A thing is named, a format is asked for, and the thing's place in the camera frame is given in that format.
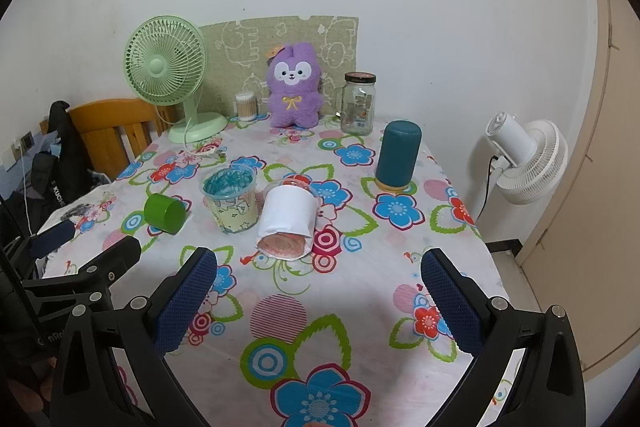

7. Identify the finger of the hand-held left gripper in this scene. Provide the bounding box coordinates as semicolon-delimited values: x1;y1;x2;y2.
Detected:
21;234;142;314
0;219;77;280

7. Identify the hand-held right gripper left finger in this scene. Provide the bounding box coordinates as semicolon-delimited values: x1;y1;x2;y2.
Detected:
49;247;218;427

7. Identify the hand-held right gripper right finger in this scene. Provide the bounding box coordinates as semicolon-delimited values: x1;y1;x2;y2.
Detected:
421;248;587;427

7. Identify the white paper-wrapped cup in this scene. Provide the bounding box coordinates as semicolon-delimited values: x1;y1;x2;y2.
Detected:
256;183;321;262

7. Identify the small green cup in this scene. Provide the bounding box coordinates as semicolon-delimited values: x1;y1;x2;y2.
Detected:
143;193;187;235

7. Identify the clear star-print plastic cup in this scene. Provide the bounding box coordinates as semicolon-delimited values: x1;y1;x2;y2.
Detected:
200;165;262;235

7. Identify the teal cup with yellow rim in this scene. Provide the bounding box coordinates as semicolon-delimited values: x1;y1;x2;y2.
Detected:
375;120;422;192

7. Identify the black bag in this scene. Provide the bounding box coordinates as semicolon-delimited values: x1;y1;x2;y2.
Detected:
0;101;97;253

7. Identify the floral tablecloth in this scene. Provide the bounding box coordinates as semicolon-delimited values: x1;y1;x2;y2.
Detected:
37;114;526;427

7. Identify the wooden chair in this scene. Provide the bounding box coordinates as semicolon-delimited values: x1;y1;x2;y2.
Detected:
40;98;176;180

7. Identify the white circulator fan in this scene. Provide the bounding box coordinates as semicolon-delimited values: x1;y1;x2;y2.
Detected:
485;112;570;206

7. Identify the beige wooden door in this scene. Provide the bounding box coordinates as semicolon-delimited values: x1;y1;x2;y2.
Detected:
515;0;640;378

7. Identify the green desk fan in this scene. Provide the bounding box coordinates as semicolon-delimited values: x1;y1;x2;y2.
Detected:
123;18;230;144

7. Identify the cotton swab container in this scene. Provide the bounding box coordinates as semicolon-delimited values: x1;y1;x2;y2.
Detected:
234;91;260;122

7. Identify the glass jar with lid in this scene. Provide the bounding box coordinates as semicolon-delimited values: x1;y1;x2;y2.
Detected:
340;71;377;136

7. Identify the purple plush toy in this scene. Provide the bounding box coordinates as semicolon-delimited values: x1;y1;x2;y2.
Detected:
263;43;328;129

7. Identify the green animal-print mat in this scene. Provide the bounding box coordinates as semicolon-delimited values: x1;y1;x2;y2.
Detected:
199;15;360;118

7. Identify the wall socket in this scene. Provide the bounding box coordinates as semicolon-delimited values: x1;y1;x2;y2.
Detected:
11;132;36;158

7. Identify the black power cable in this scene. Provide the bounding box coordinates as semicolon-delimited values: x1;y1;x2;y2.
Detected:
472;154;497;224

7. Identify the white fan power cable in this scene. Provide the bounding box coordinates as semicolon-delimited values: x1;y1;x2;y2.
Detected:
182;99;227;158

